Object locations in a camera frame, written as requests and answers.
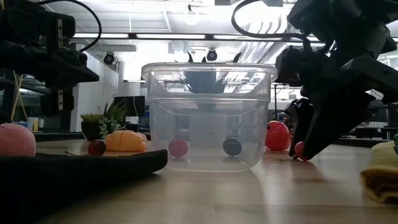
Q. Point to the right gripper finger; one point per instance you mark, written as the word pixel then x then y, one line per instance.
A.
pixel 335 118
pixel 303 115

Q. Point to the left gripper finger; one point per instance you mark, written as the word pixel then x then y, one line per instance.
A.
pixel 71 65
pixel 68 83

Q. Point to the red toy bell pepper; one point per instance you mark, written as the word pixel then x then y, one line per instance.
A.
pixel 277 135

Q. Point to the small red toy cherry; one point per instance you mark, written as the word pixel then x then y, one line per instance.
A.
pixel 299 151
pixel 178 147

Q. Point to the dark red toy cherry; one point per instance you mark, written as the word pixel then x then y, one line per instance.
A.
pixel 97 147

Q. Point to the dark blue toy berry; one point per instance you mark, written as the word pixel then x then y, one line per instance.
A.
pixel 232 146

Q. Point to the pink toy peach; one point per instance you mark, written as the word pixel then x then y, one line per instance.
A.
pixel 15 140

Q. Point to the orange toy vegetable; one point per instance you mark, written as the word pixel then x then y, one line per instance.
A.
pixel 125 141

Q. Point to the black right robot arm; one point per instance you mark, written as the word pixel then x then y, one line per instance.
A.
pixel 342 18

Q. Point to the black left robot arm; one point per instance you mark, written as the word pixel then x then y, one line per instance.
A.
pixel 9 31

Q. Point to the clear plastic tupperware container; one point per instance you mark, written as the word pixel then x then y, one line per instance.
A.
pixel 161 124

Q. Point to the yellow wooden stick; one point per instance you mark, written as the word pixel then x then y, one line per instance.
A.
pixel 18 91

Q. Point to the succulent plant in dark pot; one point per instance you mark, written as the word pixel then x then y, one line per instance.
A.
pixel 93 130

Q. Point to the white cup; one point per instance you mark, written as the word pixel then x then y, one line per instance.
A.
pixel 32 124

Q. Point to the black computer monitor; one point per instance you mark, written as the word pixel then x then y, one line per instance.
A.
pixel 129 105

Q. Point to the yellow cloth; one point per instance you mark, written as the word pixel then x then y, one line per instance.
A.
pixel 382 174

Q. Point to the black cloth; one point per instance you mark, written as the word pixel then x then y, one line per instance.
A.
pixel 62 174

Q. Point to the snake plant in white pot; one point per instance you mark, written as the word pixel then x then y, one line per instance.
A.
pixel 202 82

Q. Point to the round ceiling lamp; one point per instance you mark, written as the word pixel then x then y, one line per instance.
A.
pixel 190 17

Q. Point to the black hanging camera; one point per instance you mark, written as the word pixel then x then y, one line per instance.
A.
pixel 211 55
pixel 109 58

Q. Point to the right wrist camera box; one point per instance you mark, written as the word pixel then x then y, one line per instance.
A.
pixel 292 67

